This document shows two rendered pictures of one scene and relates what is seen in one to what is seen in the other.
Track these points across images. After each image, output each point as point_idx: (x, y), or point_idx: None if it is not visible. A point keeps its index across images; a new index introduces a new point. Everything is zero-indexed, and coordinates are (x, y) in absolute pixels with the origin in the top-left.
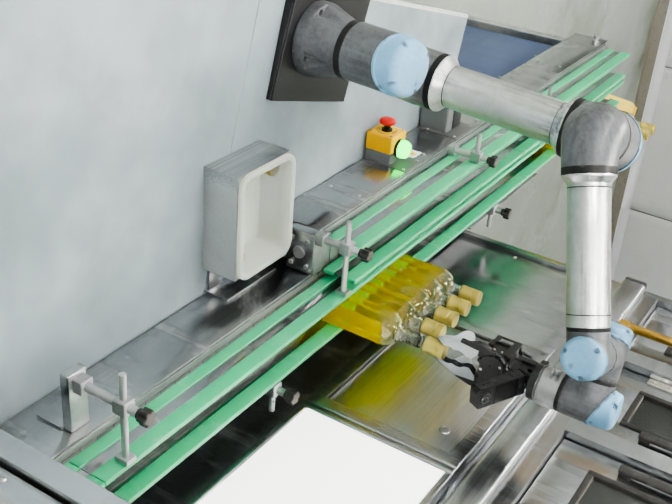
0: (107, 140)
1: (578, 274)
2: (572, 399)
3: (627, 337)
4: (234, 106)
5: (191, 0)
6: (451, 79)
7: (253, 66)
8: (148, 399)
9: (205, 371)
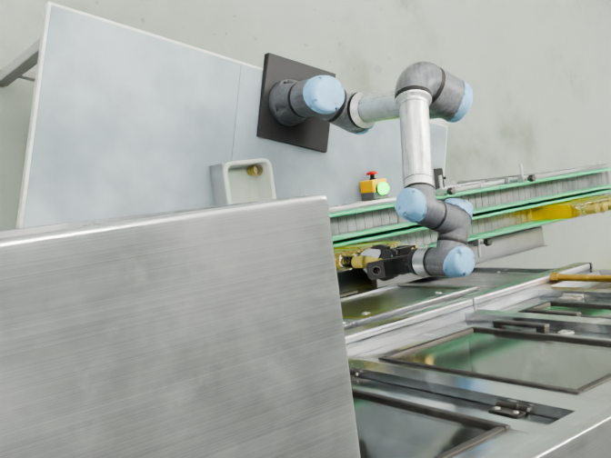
0: (128, 128)
1: (404, 154)
2: (432, 256)
3: (463, 204)
4: (229, 134)
5: (184, 64)
6: (362, 100)
7: (241, 113)
8: None
9: None
